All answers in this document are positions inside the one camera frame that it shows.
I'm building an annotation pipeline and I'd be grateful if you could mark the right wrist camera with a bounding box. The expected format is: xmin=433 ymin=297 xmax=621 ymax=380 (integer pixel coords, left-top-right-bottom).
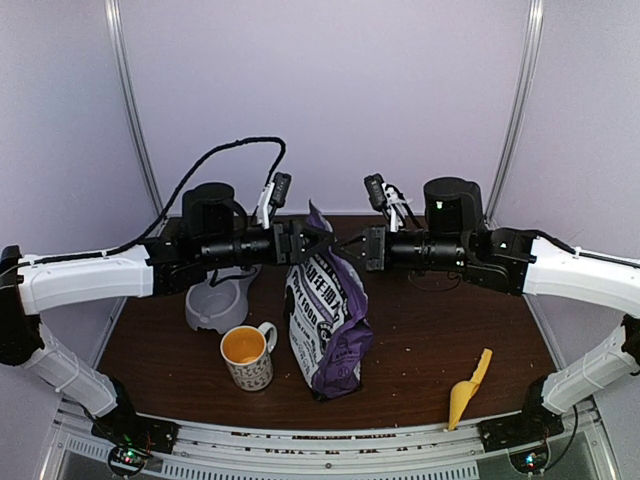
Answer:
xmin=363 ymin=173 xmax=387 ymax=212

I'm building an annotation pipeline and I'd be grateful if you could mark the left aluminium corner post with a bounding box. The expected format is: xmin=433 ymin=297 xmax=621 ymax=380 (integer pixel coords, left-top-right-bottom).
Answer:
xmin=104 ymin=0 xmax=163 ymax=216

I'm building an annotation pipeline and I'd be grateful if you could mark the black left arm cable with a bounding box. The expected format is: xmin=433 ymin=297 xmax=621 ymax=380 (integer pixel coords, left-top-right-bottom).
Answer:
xmin=104 ymin=135 xmax=289 ymax=259

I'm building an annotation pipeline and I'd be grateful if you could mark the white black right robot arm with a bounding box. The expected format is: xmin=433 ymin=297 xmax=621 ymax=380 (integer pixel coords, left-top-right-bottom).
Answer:
xmin=355 ymin=174 xmax=639 ymax=442

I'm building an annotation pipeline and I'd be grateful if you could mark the right aluminium corner post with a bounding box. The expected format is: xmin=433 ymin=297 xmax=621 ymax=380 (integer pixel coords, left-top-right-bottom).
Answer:
xmin=485 ymin=0 xmax=544 ymax=225

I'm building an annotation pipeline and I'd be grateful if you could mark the purple pet food bag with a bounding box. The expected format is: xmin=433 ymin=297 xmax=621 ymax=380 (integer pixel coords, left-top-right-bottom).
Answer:
xmin=283 ymin=198 xmax=375 ymax=402

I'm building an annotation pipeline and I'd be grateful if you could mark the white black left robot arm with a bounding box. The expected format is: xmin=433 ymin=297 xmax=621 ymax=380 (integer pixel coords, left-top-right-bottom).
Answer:
xmin=1 ymin=183 xmax=333 ymax=444

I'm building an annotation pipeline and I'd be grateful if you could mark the aluminium front rail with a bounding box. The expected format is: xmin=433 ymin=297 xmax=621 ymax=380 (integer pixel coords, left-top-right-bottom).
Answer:
xmin=52 ymin=399 xmax=601 ymax=480

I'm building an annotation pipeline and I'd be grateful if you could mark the white mug yellow inside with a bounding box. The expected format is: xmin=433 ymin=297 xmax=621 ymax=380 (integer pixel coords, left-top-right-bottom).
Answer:
xmin=220 ymin=322 xmax=278 ymax=392

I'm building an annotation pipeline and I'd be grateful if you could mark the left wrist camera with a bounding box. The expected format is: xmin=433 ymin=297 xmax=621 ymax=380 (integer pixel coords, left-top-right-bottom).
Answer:
xmin=269 ymin=172 xmax=292 ymax=209

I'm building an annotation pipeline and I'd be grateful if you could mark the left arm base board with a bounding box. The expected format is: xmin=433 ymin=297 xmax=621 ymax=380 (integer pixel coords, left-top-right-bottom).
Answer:
xmin=89 ymin=416 xmax=179 ymax=477

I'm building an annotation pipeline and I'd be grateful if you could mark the right arm base board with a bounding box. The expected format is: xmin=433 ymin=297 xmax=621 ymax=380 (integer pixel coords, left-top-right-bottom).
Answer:
xmin=478 ymin=413 xmax=564 ymax=475

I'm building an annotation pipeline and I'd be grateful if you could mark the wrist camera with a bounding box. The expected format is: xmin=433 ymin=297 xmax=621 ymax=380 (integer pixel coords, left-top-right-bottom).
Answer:
xmin=363 ymin=173 xmax=387 ymax=212
xmin=269 ymin=172 xmax=292 ymax=209

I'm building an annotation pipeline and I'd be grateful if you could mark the grey double pet feeder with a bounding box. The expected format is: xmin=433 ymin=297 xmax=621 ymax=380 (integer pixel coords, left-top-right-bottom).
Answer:
xmin=185 ymin=265 xmax=261 ymax=334

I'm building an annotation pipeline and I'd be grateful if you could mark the yellow plastic scoop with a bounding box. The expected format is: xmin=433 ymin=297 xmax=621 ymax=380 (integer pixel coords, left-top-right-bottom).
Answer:
xmin=447 ymin=348 xmax=493 ymax=431

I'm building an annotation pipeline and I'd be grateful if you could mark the aluminium corner post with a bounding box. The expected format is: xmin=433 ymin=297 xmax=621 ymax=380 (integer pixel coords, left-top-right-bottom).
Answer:
xmin=485 ymin=0 xmax=544 ymax=225
xmin=104 ymin=0 xmax=163 ymax=216

